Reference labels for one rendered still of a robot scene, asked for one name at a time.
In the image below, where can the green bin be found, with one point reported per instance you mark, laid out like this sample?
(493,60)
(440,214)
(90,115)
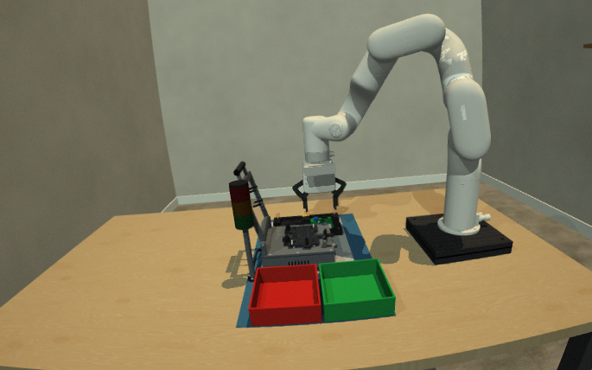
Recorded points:
(350,283)

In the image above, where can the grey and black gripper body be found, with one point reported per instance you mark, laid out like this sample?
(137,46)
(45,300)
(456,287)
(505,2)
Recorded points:
(317,183)

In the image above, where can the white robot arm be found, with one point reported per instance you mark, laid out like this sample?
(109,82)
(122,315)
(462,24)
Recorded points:
(469,134)

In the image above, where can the green circuit board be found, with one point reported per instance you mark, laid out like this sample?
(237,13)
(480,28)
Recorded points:
(323,219)

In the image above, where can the red bin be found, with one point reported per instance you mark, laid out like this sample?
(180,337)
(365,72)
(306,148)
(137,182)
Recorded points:
(284,286)

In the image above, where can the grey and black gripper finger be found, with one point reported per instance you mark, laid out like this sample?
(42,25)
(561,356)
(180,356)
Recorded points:
(303,195)
(338,192)

